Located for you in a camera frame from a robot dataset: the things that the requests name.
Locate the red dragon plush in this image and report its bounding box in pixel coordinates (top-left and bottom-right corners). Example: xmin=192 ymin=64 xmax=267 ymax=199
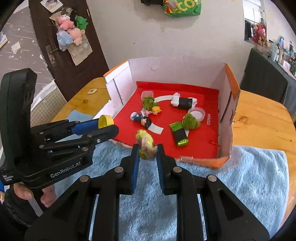
xmin=251 ymin=24 xmax=268 ymax=47

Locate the pink plush toy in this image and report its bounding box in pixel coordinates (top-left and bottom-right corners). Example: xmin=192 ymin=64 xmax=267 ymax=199
xmin=67 ymin=28 xmax=85 ymax=46
xmin=57 ymin=14 xmax=75 ymax=31

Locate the light blue plush toy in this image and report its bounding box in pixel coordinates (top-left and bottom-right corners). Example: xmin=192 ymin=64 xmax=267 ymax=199
xmin=57 ymin=29 xmax=73 ymax=52

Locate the black haired boy figurine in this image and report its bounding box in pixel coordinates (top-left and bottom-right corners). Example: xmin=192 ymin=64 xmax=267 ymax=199
xmin=130 ymin=112 xmax=152 ymax=129

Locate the light blue towel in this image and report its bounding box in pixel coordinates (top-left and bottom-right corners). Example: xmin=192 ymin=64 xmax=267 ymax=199
xmin=53 ymin=109 xmax=290 ymax=241

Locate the grey cloth side table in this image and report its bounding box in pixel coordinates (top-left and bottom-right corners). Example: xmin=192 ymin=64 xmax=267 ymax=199
xmin=240 ymin=48 xmax=295 ymax=115

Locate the red paper box liner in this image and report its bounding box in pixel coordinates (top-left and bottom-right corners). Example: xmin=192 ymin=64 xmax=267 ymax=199
xmin=114 ymin=81 xmax=219 ymax=159

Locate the beige yellow crochet scrunchie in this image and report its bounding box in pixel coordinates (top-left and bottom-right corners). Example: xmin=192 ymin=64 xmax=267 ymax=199
xmin=135 ymin=130 xmax=158 ymax=161

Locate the green black sock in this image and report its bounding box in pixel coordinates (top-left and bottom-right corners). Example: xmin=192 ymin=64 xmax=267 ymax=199
xmin=169 ymin=122 xmax=189 ymax=147

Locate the green plush toy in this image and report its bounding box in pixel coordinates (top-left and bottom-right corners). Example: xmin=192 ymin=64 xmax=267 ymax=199
xmin=75 ymin=16 xmax=88 ymax=30

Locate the white black sock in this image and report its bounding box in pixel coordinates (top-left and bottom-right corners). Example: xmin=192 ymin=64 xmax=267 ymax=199
xmin=171 ymin=92 xmax=197 ymax=110

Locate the orange cardboard box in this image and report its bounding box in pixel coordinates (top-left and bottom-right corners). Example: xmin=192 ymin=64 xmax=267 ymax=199
xmin=99 ymin=57 xmax=240 ymax=169

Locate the small clear plastic box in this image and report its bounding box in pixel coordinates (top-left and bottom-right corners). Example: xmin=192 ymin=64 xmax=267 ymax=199
xmin=140 ymin=90 xmax=154 ymax=100

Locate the small wooden tag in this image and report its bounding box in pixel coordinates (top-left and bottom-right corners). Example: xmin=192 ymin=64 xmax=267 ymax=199
xmin=87 ymin=88 xmax=98 ymax=94

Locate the blonde girl figurine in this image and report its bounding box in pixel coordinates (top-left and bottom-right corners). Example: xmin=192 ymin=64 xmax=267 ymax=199
xmin=145 ymin=106 xmax=162 ymax=116

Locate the yellow bottle cap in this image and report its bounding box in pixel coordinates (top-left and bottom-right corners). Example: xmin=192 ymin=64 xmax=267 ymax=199
xmin=98 ymin=115 xmax=114 ymax=128

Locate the green shopping bag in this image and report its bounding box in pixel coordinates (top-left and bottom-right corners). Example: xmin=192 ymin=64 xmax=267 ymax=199
xmin=163 ymin=0 xmax=202 ymax=18

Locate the dark brown door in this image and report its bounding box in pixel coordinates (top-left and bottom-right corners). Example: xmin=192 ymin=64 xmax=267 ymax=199
xmin=29 ymin=1 xmax=109 ymax=101

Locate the clear round plastic lid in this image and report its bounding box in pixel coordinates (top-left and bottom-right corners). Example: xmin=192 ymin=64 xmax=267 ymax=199
xmin=188 ymin=107 xmax=206 ymax=122

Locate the person's left hand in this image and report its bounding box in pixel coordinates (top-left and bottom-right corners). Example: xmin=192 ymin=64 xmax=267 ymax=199
xmin=13 ymin=183 xmax=57 ymax=208

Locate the green fuzzy scrunchie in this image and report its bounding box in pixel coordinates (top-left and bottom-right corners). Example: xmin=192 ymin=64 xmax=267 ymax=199
xmin=182 ymin=113 xmax=201 ymax=130
xmin=142 ymin=96 xmax=158 ymax=111

